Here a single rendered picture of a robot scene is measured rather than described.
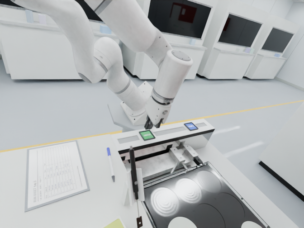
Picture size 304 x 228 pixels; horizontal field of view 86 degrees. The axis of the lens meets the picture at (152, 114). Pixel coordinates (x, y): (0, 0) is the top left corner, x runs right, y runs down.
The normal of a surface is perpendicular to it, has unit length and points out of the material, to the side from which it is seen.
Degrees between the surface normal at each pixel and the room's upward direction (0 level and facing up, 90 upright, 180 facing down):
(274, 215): 0
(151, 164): 0
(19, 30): 90
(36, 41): 90
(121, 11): 86
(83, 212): 0
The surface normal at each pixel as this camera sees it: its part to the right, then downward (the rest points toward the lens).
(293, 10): -0.86, 0.11
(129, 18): 0.29, 0.52
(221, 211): 0.21, -0.82
